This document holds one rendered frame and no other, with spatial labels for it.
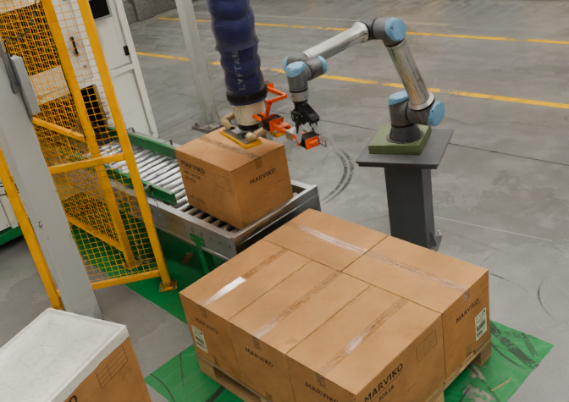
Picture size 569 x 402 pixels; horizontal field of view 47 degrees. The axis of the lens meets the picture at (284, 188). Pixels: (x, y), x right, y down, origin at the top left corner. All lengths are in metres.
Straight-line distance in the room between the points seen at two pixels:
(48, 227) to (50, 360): 1.47
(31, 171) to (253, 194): 1.21
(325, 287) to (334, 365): 0.55
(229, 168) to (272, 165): 0.28
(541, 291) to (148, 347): 2.32
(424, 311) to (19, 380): 1.69
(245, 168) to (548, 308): 1.86
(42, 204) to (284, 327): 1.55
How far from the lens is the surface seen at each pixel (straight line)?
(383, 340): 2.90
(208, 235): 3.88
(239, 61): 3.46
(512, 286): 4.09
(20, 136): 3.67
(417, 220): 4.20
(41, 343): 2.61
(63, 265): 3.96
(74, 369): 2.41
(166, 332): 4.13
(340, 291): 3.20
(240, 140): 3.58
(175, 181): 4.63
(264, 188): 3.81
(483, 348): 3.51
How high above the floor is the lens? 2.45
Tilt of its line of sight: 27 degrees down
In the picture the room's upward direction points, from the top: 10 degrees counter-clockwise
